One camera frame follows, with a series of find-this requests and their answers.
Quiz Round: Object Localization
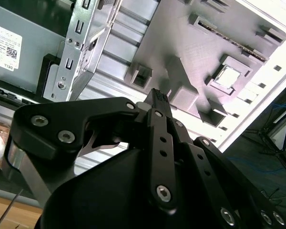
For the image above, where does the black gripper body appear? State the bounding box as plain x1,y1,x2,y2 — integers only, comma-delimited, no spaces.
35,143,229,229

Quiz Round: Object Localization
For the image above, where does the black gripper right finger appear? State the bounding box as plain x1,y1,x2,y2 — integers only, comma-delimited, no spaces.
168,116,286,229

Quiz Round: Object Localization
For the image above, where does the silver CPU chip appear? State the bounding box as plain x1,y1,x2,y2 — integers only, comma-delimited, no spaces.
214,64,241,89

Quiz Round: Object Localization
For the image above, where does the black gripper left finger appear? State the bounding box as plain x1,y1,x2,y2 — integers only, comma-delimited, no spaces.
3,88,179,216

